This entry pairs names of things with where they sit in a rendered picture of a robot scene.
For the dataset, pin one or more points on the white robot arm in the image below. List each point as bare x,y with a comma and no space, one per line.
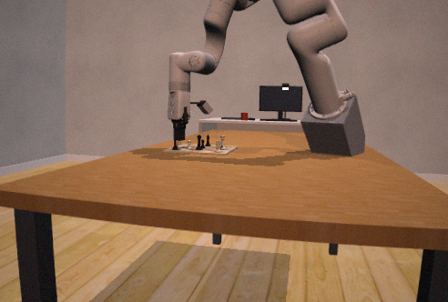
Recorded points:
305,40

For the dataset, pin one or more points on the chessboard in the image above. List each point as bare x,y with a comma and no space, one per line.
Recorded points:
208,150

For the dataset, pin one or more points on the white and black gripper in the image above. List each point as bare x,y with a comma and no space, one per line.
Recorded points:
179,111

